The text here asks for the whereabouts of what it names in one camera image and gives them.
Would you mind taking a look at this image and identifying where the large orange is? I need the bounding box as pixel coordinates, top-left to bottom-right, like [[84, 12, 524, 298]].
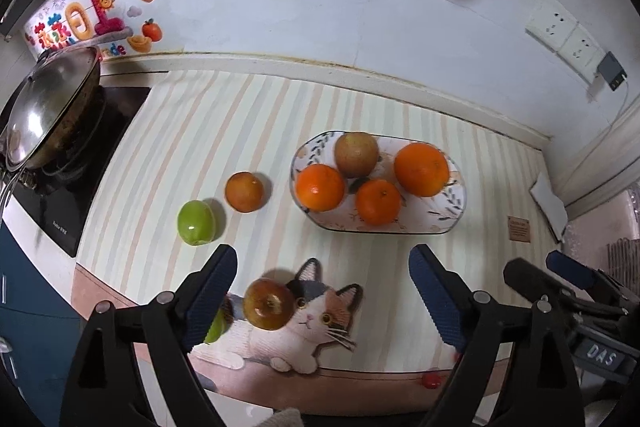
[[393, 142, 450, 198]]

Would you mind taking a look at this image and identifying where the small green fruit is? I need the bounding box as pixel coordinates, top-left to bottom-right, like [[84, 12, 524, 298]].
[[204, 307, 229, 344]]

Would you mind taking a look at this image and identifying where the black glass stove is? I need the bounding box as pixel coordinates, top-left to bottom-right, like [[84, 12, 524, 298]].
[[0, 86, 152, 259]]

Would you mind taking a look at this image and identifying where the dark wok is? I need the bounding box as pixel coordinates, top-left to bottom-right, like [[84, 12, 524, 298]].
[[20, 57, 107, 172]]

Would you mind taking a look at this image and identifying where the oval floral plate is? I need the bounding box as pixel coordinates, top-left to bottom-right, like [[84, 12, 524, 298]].
[[290, 130, 463, 235]]

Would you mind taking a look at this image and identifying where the striped cat print mat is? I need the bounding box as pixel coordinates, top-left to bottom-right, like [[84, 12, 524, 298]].
[[71, 69, 568, 404]]

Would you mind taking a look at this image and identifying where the white charger cable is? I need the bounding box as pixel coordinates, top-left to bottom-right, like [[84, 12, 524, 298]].
[[582, 74, 632, 172]]

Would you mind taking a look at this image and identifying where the blue cabinet front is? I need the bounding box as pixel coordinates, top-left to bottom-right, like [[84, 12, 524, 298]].
[[0, 221, 83, 358]]

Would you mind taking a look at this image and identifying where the white door frame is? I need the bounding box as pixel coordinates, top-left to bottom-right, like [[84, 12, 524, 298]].
[[564, 94, 640, 220]]

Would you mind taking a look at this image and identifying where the red-brown apple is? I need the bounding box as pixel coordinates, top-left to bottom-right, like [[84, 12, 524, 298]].
[[243, 278, 297, 332]]

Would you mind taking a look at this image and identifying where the large green apple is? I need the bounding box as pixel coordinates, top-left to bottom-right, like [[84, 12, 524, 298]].
[[177, 200, 217, 247]]

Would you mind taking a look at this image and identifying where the medium orange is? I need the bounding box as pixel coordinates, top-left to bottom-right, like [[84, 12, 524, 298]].
[[295, 164, 347, 212]]

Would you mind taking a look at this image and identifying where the beige cloth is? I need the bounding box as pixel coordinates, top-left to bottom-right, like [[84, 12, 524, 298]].
[[270, 407, 304, 427]]

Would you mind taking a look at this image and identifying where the white card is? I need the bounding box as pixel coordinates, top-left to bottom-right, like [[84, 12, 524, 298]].
[[529, 171, 570, 242]]

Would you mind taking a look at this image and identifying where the white wall socket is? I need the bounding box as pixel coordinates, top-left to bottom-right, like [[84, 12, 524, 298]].
[[557, 24, 607, 82], [525, 0, 577, 54]]

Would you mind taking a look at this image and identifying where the grey charger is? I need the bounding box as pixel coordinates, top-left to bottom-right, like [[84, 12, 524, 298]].
[[597, 52, 628, 92]]

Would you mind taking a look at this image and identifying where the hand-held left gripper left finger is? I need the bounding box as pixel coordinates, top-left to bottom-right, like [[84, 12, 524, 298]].
[[59, 244, 239, 427]]

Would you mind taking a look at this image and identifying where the colourful character wall sticker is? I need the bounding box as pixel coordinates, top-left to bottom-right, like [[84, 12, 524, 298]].
[[25, 0, 132, 60]]

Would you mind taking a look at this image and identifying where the small orange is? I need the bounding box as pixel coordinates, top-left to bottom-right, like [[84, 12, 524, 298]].
[[355, 179, 402, 226]]

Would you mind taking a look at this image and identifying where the brown square tag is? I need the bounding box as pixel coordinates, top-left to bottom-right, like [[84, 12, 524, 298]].
[[506, 216, 531, 241]]

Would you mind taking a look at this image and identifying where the steel wok with lid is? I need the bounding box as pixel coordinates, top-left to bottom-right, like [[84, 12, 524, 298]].
[[4, 48, 99, 170]]

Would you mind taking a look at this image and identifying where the dark orange tangerine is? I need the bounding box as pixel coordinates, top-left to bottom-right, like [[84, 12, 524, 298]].
[[224, 172, 265, 214]]

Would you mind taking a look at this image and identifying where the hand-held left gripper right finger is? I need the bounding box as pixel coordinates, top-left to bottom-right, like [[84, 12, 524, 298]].
[[408, 244, 586, 427]]

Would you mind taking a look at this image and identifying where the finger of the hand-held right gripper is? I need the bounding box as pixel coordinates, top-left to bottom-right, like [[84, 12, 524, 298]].
[[503, 258, 626, 315], [545, 250, 635, 308]]

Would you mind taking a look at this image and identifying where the brown pear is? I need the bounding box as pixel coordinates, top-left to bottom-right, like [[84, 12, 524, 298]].
[[334, 132, 380, 179]]

